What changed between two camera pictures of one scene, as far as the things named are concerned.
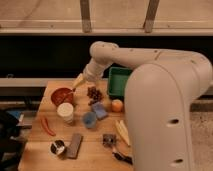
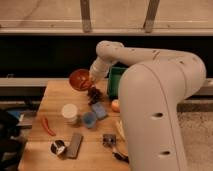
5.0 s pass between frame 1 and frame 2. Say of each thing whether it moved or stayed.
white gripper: stayed
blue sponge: stayed
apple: stayed
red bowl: moved
